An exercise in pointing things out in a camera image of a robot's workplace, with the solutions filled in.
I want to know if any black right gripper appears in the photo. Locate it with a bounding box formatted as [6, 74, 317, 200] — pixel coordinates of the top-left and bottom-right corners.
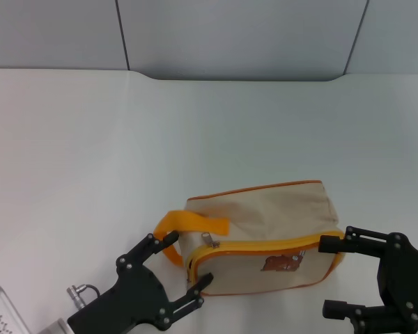
[318, 225, 418, 334]

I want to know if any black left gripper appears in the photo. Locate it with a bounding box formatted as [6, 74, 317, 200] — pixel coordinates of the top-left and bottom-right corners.
[66, 230, 215, 334]

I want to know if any beige food bag orange trim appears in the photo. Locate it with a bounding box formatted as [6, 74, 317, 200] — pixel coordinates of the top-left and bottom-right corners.
[153, 180, 346, 297]

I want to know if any silver zipper pull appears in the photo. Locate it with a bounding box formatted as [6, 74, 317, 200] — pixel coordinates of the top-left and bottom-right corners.
[201, 232, 223, 250]

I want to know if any silver cable connector plug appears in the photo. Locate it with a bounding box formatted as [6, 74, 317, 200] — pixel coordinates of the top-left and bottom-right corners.
[66, 284, 101, 311]

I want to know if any silver perforated camera box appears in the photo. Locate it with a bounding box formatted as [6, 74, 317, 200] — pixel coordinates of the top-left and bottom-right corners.
[0, 285, 33, 334]

